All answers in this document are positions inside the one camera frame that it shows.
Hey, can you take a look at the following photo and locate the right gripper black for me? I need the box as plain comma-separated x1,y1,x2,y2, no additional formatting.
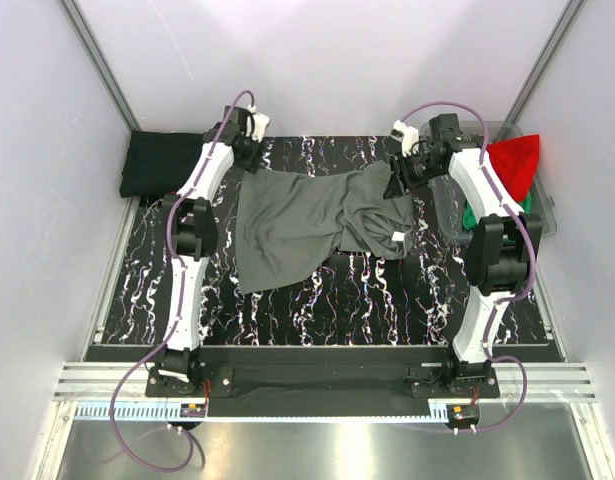
382,149,443,201

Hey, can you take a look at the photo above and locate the grey t shirt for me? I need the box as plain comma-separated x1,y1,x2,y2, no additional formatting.
235,161,415,295

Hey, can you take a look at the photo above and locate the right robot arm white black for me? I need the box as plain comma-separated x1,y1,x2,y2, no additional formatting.
384,114,542,397

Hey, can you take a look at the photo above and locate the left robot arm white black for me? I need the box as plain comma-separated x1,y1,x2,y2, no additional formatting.
146,105,270,397

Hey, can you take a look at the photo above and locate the clear plastic bin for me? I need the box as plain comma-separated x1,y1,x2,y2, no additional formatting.
428,120,557,245

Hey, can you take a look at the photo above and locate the green t shirt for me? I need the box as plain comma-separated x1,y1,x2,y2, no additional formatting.
462,193,532,231

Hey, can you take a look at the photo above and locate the folded black t shirt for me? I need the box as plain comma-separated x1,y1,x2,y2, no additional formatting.
119,131,204,198

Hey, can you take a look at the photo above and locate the black marble pattern mat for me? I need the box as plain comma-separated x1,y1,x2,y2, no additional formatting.
101,135,552,347

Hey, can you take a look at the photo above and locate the red t shirt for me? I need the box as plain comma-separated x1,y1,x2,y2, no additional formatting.
487,134,540,203

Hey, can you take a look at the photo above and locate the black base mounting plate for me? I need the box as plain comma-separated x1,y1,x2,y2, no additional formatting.
145,364,499,419

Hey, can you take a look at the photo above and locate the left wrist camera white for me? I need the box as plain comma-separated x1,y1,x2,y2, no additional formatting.
249,113,270,143

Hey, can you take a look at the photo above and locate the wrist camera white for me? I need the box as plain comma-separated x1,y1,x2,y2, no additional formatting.
249,113,270,143
390,120,420,157

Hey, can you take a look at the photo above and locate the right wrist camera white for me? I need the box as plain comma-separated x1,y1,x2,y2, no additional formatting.
390,120,420,157

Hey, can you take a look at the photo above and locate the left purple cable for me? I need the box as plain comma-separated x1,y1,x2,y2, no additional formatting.
106,89,258,474

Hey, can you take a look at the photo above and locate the left aluminium corner post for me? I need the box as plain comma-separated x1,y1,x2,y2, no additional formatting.
58,0,141,131

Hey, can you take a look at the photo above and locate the aluminium corner post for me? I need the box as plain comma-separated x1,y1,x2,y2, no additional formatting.
58,0,141,131
496,0,588,141

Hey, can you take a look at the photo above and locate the aluminium frame rail front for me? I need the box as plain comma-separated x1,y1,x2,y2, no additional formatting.
54,362,596,403

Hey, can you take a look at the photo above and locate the right aluminium corner post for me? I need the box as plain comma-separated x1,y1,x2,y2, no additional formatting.
496,0,588,141

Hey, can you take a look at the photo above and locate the white slotted cable duct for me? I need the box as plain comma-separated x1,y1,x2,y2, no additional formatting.
75,402,481,424

